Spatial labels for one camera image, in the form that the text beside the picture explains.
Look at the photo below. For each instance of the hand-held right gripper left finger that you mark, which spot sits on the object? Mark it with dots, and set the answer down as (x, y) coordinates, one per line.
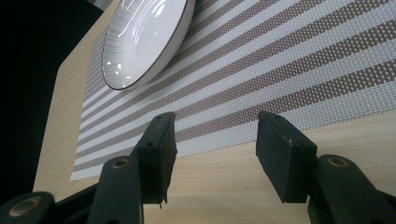
(157, 155)

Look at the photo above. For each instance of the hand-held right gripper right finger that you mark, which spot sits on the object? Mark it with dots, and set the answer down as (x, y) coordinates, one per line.
(285, 155)

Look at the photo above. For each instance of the white plate with dark rim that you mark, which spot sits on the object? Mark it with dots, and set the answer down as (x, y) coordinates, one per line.
(140, 43)

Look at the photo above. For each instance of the striped woven placemat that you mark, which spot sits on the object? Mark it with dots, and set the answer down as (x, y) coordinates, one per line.
(264, 68)

